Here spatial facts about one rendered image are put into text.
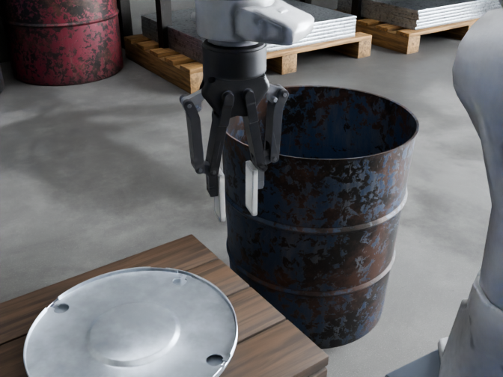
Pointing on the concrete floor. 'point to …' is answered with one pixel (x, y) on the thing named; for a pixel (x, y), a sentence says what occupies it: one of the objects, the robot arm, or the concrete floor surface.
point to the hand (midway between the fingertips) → (235, 192)
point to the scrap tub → (322, 209)
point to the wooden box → (177, 253)
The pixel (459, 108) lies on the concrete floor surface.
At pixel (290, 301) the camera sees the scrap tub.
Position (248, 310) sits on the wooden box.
